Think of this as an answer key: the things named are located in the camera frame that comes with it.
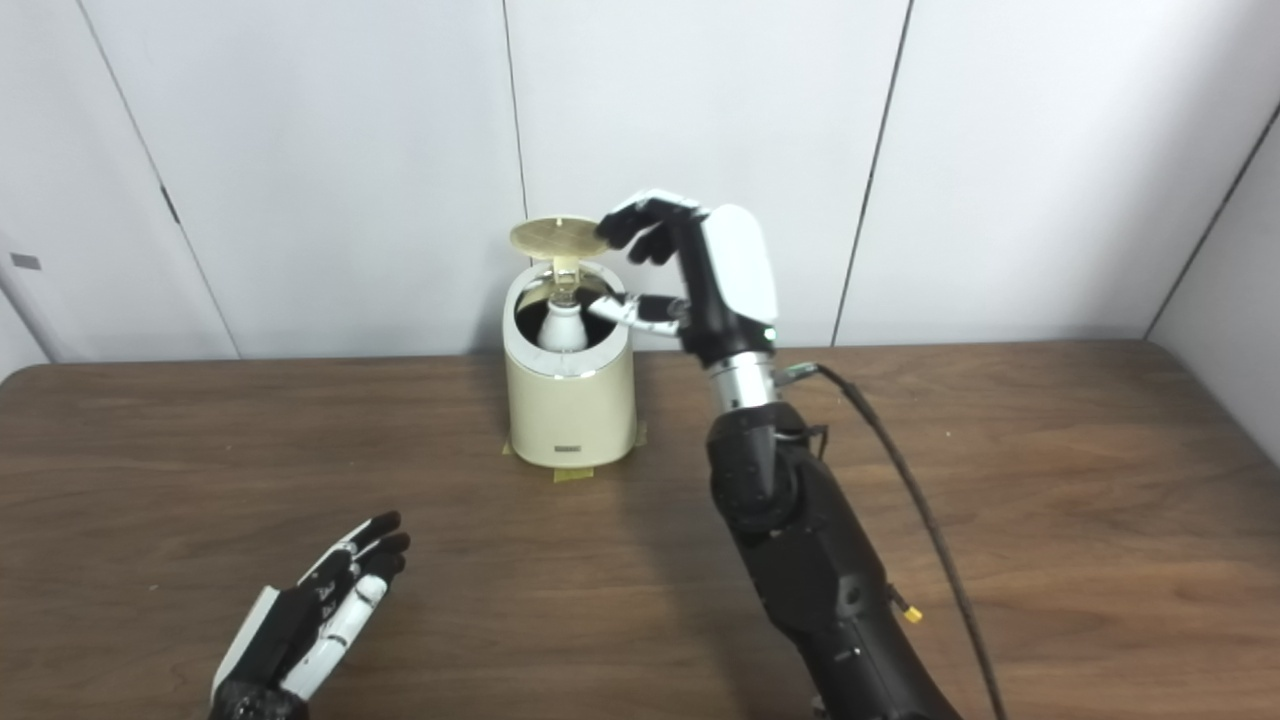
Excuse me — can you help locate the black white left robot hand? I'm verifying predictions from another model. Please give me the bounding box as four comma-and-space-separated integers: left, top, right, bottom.
208, 511, 412, 720

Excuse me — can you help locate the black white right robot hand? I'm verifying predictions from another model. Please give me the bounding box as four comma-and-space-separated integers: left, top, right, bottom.
587, 190, 779, 366

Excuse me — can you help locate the small white plastic bottle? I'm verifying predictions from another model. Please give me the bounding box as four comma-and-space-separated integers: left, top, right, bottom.
537, 283, 591, 352

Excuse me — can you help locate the cream round bin lid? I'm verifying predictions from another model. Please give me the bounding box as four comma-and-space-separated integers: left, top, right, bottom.
509, 215, 609, 286

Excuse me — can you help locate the cream-colored round bin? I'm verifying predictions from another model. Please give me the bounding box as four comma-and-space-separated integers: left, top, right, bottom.
502, 262, 638, 469

